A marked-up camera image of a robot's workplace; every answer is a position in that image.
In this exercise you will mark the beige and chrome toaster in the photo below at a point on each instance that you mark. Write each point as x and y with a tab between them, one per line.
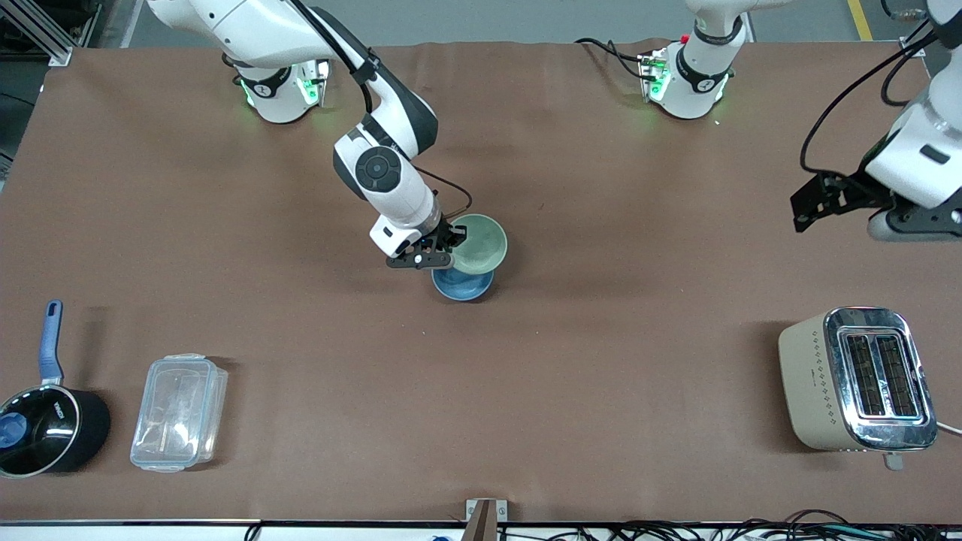
849	383

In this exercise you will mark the aluminium frame profile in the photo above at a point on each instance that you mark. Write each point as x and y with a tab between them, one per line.
45	34

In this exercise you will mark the green ceramic bowl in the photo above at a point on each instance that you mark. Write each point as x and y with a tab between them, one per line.
485	244

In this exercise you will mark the clear plastic food container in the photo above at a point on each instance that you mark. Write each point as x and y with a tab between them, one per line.
179	413

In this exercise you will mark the metal table clamp bracket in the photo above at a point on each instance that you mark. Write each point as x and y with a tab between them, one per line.
485	518

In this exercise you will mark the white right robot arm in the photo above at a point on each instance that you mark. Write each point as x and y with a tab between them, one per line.
391	128

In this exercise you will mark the brown table cover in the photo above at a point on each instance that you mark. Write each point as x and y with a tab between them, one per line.
481	391

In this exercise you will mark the blue ceramic bowl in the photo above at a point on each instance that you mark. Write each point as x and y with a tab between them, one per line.
462	285

